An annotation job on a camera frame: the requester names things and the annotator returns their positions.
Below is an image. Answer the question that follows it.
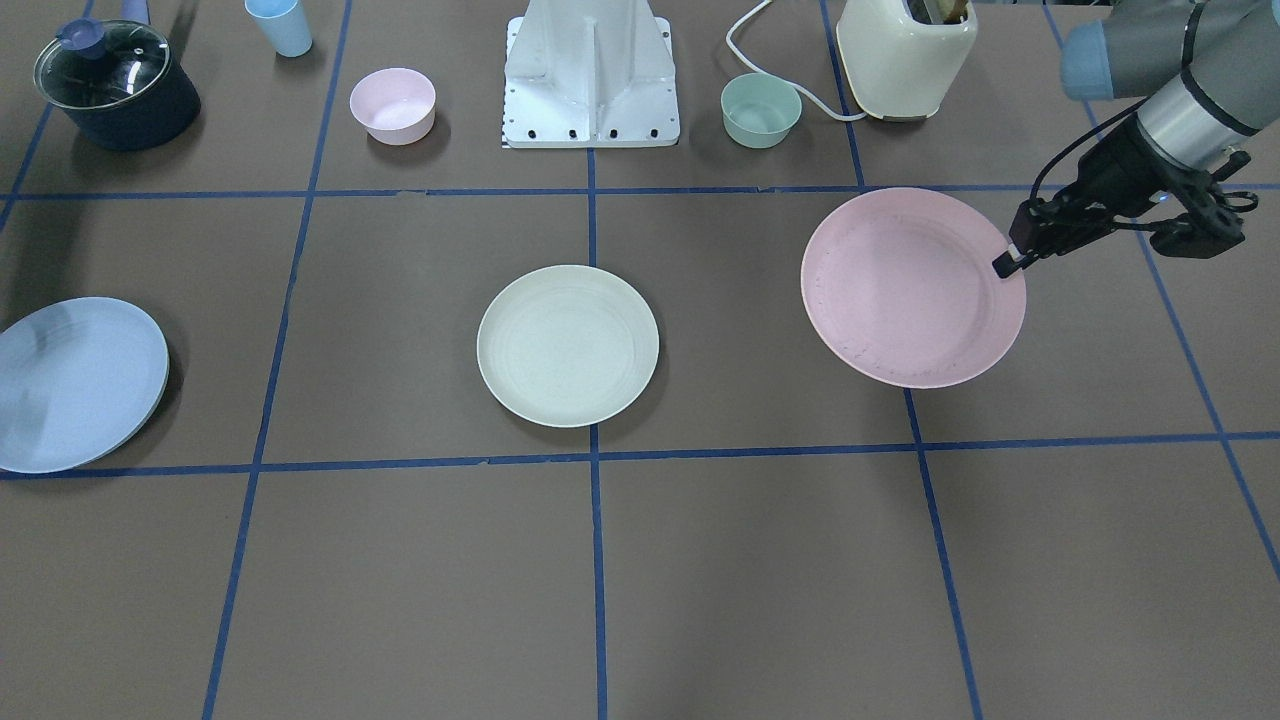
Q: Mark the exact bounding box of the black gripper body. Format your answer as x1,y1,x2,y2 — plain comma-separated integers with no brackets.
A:
1007,118,1190,263

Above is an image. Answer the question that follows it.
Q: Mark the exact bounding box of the pink plate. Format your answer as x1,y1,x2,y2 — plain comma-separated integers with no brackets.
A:
800,187,1027,389

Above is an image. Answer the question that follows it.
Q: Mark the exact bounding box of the blue plate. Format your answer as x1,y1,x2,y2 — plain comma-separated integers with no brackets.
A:
1,297,170,474

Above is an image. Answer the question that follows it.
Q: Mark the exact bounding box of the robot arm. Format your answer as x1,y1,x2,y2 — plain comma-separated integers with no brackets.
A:
993,1,1279,278

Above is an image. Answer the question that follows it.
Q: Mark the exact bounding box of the cream toaster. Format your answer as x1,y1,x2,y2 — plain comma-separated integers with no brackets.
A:
835,1,979,122

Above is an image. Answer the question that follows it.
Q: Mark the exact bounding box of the green bowl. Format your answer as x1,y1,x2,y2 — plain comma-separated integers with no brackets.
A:
719,73,803,150

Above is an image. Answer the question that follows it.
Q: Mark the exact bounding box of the cream plate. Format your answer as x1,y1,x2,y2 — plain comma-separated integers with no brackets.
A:
476,264,660,428

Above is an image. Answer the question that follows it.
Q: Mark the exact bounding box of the pink bowl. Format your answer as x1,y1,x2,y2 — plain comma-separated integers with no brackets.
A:
348,67,436,146

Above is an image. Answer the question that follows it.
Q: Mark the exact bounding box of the light blue cup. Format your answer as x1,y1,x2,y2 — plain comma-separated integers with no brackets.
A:
244,0,314,58

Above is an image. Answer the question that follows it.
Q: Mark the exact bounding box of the dark pot with glass lid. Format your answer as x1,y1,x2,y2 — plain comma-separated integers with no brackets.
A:
32,1,202,152

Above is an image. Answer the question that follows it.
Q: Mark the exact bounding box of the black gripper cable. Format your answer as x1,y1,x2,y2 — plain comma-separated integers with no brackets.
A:
1030,95,1151,206

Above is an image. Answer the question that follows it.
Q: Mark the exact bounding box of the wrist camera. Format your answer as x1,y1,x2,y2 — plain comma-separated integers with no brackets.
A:
1149,147,1260,259

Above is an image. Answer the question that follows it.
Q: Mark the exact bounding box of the white toaster cord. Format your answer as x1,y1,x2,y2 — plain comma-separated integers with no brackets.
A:
724,0,869,123

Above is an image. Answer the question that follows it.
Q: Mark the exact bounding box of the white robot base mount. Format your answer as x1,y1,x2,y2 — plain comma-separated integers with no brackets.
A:
500,1,681,149

